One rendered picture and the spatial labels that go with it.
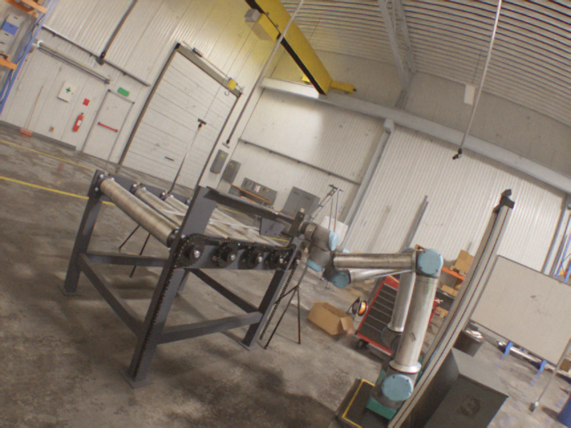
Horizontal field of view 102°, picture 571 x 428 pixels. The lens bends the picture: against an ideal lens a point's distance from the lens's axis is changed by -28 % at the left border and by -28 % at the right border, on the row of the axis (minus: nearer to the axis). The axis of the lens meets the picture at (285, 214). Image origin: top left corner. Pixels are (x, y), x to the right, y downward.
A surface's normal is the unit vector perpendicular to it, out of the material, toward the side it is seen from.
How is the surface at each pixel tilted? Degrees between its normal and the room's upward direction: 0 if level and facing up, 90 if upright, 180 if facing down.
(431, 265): 83
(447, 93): 90
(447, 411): 90
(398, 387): 95
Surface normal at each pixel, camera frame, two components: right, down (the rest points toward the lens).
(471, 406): -0.40, -0.14
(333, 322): -0.58, -0.23
